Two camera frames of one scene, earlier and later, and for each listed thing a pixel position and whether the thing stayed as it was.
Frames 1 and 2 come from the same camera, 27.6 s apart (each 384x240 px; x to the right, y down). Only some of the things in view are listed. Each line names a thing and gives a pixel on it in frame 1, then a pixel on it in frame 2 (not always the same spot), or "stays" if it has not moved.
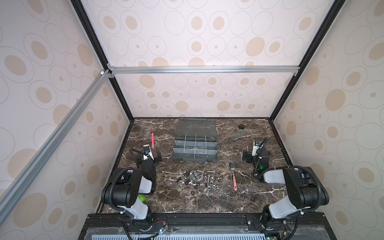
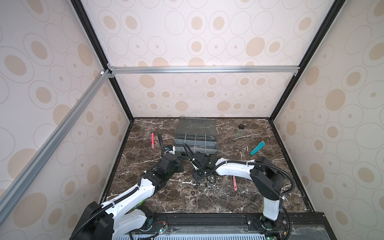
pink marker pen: [152, 140] stays
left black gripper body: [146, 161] to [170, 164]
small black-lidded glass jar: [241, 131] stays
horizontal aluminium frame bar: [154, 69] stays
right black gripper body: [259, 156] to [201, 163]
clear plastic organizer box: [195, 140] stays
